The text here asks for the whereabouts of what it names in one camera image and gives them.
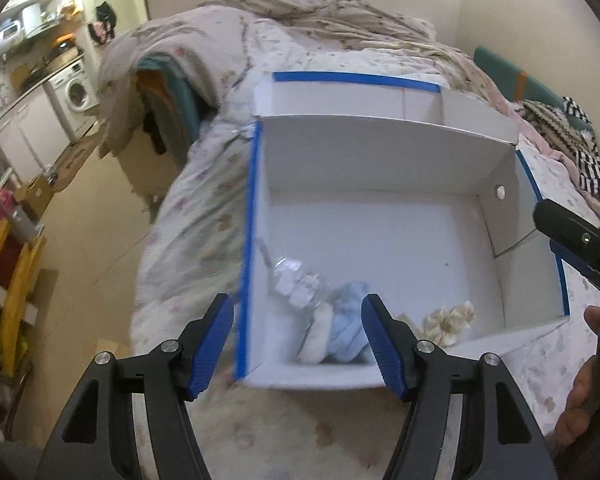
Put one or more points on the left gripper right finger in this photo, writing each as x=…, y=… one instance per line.
x=413, y=377

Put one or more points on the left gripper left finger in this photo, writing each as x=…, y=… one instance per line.
x=178, y=371

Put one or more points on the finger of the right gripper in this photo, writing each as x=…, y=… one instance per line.
x=577, y=263
x=568, y=229

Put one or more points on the cream fabric scrunchie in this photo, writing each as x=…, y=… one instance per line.
x=444, y=326

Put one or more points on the light blue fluffy sock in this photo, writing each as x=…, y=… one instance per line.
x=348, y=342

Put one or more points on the clear plastic packet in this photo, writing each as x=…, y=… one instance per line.
x=297, y=285

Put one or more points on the person's right hand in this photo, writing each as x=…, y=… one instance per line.
x=575, y=419

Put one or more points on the black white striped cloth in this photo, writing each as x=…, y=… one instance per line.
x=567, y=129

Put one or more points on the teal orange cushion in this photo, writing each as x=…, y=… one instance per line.
x=514, y=83

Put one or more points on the white cardboard box blue tape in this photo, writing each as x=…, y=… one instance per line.
x=415, y=189

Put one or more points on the yellow wooden rack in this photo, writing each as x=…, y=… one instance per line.
x=19, y=266

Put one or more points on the brown cardboard box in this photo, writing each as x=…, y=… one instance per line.
x=34, y=197

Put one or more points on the white kitchen cabinet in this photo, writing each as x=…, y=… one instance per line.
x=31, y=135

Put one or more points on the white washing machine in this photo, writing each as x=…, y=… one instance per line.
x=73, y=98

